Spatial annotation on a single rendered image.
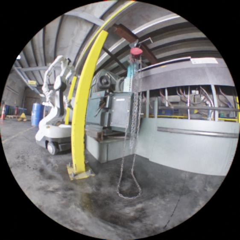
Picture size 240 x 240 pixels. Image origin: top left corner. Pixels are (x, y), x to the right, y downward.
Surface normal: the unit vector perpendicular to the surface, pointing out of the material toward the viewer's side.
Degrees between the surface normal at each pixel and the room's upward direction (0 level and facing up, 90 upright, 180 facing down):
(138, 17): 180
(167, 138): 90
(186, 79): 90
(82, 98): 90
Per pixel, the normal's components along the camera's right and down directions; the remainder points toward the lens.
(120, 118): -0.48, -0.06
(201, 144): -0.74, -0.08
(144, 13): -0.09, 1.00
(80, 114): 0.66, 0.05
